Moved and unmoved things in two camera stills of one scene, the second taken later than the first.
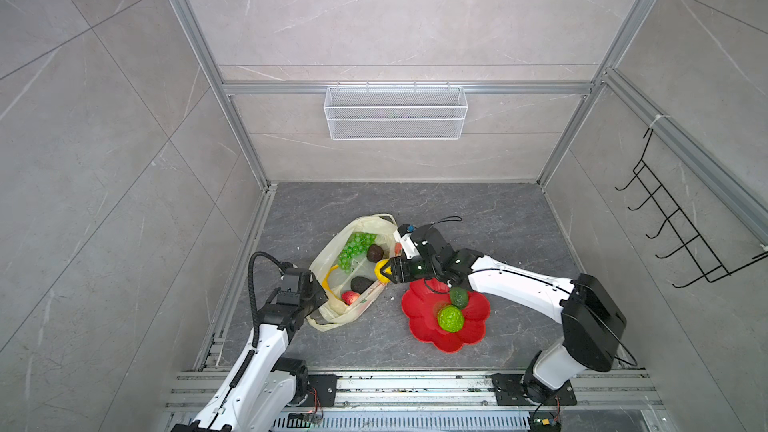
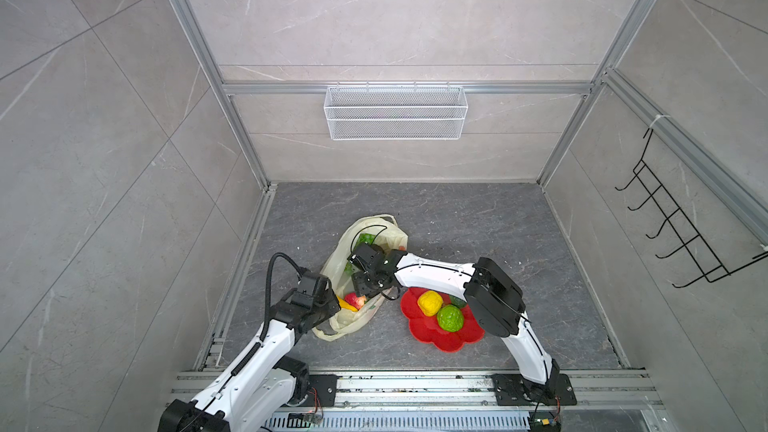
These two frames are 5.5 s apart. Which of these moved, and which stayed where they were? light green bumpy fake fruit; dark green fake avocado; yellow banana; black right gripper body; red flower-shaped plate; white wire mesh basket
Moved: yellow banana; black right gripper body
Stayed: red flower-shaped plate; light green bumpy fake fruit; dark green fake avocado; white wire mesh basket
